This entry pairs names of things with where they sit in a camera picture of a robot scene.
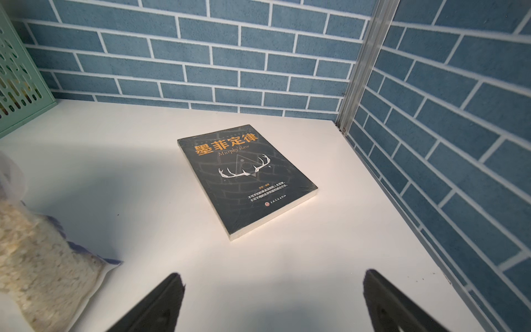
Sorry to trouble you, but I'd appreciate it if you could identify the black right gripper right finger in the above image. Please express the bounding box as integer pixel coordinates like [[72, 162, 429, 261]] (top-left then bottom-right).
[[363, 269, 447, 332]]

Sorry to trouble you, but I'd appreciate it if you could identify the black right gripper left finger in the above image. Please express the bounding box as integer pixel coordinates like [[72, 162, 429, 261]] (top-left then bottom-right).
[[108, 273, 185, 332]]

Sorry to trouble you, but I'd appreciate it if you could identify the white oats bag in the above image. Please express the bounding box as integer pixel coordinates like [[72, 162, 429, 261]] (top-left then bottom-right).
[[0, 151, 123, 332]]

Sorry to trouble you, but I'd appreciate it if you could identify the black Chinese title book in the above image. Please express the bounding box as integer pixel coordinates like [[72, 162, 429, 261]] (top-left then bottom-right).
[[178, 124, 318, 240]]

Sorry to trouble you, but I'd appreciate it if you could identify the mint green file crate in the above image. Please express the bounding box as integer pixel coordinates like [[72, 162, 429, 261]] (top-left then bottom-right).
[[0, 9, 58, 137]]

